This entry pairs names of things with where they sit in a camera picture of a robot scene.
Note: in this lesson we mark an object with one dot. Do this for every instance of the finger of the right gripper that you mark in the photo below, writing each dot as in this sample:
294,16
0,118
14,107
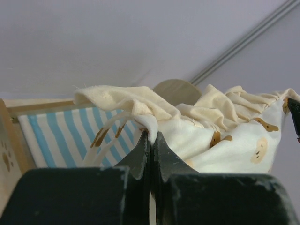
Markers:
294,107

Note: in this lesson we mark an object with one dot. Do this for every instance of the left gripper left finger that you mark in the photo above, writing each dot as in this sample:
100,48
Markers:
118,195

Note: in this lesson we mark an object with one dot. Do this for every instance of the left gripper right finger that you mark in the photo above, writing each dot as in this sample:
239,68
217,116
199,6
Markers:
186,197

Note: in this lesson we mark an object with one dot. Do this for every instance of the bear print white cushion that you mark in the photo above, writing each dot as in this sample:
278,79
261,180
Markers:
232,132

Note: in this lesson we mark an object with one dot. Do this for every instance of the wooden pet bed frame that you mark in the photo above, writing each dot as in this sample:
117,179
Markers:
175,91

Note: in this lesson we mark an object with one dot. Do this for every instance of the blue white striped mattress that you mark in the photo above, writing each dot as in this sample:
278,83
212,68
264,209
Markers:
61,139

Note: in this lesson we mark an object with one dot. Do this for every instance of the right aluminium corner rail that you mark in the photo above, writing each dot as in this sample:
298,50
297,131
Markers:
245,40

